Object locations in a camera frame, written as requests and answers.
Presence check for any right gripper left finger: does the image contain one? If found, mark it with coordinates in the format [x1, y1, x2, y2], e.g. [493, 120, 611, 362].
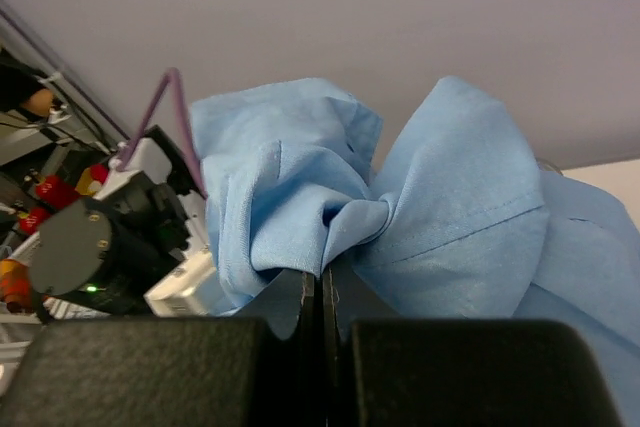
[1, 270, 317, 426]

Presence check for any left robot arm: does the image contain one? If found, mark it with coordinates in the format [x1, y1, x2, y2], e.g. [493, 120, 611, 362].
[28, 173, 207, 316]

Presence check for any blue shirt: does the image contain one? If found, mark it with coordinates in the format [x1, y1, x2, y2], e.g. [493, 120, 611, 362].
[191, 77, 639, 426]

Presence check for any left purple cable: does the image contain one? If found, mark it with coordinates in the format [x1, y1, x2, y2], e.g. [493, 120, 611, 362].
[117, 66, 209, 198]

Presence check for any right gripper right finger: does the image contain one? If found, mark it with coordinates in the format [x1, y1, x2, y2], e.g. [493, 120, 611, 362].
[322, 259, 622, 426]

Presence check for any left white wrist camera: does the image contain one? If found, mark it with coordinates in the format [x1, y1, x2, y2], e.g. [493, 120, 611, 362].
[94, 125, 198, 200]

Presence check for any left aluminium frame post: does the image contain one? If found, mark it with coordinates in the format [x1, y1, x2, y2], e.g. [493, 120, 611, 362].
[1, 0, 129, 141]

